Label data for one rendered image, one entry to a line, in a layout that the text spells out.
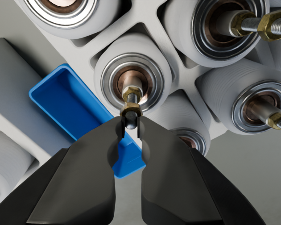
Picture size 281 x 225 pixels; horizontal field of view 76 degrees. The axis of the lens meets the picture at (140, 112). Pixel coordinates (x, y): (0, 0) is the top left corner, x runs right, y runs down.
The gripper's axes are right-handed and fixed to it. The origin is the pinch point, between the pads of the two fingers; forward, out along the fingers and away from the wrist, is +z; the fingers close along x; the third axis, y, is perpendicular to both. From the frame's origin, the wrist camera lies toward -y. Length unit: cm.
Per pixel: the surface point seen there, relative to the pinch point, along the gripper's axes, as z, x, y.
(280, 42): 16.2, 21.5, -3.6
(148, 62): 8.9, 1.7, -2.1
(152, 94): 8.9, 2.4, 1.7
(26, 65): 32.9, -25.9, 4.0
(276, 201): 34, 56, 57
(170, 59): 16.3, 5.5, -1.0
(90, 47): 16.3, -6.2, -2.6
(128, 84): 6.4, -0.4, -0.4
